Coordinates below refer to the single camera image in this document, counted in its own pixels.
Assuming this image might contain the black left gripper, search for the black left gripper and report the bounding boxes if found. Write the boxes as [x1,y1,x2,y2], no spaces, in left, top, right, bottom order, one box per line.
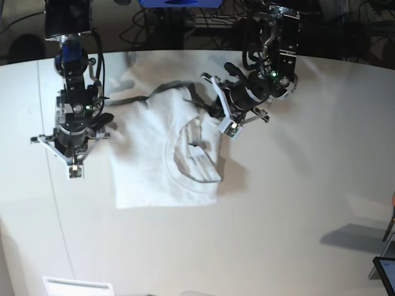
[207,81,261,119]

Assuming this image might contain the white camera mount gripper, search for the white camera mount gripper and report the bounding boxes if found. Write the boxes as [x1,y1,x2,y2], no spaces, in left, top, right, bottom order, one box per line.
[30,129,110,179]
[201,72,270,139]

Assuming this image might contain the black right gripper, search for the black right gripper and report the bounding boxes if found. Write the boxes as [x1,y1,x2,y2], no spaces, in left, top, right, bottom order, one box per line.
[54,123,88,154]

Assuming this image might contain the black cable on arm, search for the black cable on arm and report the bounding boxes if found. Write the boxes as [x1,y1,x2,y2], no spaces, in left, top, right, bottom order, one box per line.
[241,17,272,72]
[88,29,107,109]

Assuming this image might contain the white paper sheet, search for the white paper sheet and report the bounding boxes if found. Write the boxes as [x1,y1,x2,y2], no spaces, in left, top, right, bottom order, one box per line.
[43,277,115,296]

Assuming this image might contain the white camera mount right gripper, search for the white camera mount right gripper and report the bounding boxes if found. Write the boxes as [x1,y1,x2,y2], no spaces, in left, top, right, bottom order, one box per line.
[30,129,110,179]

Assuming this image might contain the dark tablet screen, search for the dark tablet screen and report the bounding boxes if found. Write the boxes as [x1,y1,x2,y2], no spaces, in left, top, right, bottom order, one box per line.
[373,257,394,296]

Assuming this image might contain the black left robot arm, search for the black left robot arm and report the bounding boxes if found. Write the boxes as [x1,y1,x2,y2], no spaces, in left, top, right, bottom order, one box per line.
[202,1,301,123]

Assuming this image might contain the blue box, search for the blue box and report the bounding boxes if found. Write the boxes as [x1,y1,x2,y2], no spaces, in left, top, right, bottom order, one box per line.
[139,0,223,8]

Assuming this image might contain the white T-shirt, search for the white T-shirt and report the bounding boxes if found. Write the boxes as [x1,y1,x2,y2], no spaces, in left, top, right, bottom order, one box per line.
[109,81,222,209]

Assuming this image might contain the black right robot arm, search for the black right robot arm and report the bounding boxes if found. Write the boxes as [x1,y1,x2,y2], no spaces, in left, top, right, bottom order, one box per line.
[44,1,114,157]

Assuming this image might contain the grey tablet stand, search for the grey tablet stand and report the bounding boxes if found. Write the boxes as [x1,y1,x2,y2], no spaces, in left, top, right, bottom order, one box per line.
[368,232,395,280]

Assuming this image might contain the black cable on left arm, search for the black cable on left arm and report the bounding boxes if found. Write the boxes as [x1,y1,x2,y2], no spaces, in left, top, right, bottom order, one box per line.
[241,17,272,72]

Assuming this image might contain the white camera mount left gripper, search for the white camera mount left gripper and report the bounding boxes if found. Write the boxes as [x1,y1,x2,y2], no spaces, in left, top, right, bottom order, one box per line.
[201,72,270,139]

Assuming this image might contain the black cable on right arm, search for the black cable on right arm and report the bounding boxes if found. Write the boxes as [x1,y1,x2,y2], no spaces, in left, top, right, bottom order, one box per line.
[88,29,107,109]

